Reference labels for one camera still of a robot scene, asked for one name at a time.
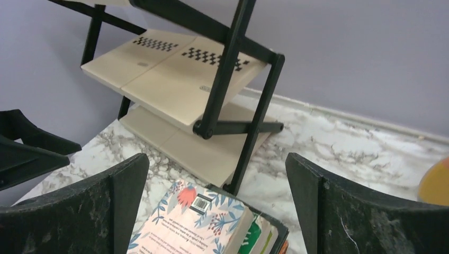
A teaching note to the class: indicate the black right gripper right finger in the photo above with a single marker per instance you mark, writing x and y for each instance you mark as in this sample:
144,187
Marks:
337,215

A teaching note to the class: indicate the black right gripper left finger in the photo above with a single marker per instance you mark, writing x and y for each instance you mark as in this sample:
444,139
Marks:
93,215

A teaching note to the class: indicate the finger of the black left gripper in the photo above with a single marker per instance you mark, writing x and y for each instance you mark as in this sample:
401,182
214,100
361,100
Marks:
14,126
20,162

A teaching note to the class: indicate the green 104-storey treehouse book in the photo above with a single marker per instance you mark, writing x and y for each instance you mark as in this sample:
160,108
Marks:
256,236

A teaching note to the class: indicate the floral cover book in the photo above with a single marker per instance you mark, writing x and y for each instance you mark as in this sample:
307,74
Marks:
193,219

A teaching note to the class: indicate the dark bottom book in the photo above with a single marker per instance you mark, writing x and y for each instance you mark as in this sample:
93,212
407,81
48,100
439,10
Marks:
280,244

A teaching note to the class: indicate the round drawer box orange yellow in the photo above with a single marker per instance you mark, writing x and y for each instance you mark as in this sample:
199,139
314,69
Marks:
433,187

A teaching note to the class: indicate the beige black three-tier shelf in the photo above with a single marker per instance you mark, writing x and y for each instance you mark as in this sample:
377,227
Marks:
192,87

